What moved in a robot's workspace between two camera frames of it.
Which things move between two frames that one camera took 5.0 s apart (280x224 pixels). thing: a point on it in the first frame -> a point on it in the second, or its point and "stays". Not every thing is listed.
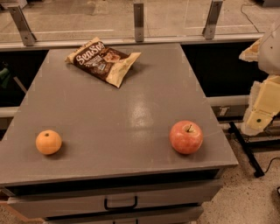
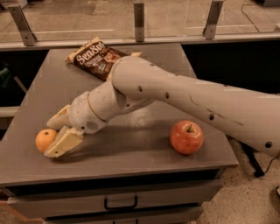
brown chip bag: x=103 y=62 stays
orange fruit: x=48 y=142 stays
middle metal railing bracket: x=139 y=22 stays
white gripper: x=270 y=53 -> x=82 y=113
